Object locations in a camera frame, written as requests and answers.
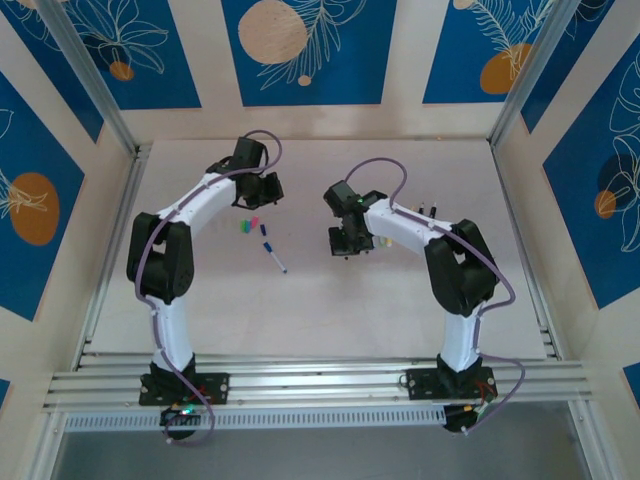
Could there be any thin pen blue cap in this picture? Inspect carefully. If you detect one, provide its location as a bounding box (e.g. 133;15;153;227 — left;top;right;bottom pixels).
262;241;290;275

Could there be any right controller board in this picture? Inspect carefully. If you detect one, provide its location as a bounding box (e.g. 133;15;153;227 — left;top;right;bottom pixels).
442;402;494;434

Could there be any controller board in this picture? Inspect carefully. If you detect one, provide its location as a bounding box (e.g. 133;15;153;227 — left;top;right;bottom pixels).
159;404;204;429
442;402;494;434

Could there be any left controller board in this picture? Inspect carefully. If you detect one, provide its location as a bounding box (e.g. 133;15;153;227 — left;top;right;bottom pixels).
159;404;204;429

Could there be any aluminium side rail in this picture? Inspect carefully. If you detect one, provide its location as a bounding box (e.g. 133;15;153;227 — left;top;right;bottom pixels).
73;143;154;372
491;143;564;361

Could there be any aluminium mounting rail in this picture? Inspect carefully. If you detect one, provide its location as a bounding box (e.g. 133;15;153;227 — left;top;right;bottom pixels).
42;352;594;415

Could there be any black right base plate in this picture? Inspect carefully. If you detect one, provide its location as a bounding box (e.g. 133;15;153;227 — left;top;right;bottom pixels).
405;367;497;402

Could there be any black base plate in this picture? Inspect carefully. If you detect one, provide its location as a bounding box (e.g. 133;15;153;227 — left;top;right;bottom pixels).
138;372;231;407
405;367;497;402

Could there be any white slotted cable duct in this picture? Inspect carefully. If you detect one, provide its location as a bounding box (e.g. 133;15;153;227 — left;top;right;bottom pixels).
63;405;447;434

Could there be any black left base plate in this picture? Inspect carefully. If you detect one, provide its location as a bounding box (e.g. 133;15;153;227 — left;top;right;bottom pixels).
138;372;231;407

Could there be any aluminium frame post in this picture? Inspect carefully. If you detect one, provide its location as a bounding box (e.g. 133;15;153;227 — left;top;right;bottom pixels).
34;0;144;159
488;0;576;149

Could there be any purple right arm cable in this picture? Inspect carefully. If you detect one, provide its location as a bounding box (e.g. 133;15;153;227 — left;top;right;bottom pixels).
343;157;527;435

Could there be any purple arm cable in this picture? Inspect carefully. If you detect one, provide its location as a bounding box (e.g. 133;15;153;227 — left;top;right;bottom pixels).
137;128;285;447
343;157;527;435

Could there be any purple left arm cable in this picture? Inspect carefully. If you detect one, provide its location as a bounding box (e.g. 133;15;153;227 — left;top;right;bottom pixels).
137;128;285;447

